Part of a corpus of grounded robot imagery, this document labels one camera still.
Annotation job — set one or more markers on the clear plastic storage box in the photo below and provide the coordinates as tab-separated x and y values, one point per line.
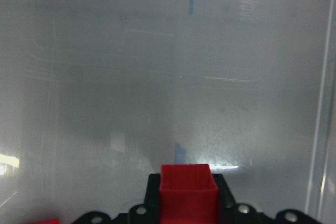
98	94

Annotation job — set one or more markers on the red block with white mark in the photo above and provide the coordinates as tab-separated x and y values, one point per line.
48	221

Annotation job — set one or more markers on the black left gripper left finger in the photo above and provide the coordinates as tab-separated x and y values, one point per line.
146	212

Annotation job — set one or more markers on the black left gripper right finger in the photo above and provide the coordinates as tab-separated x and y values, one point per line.
231	211

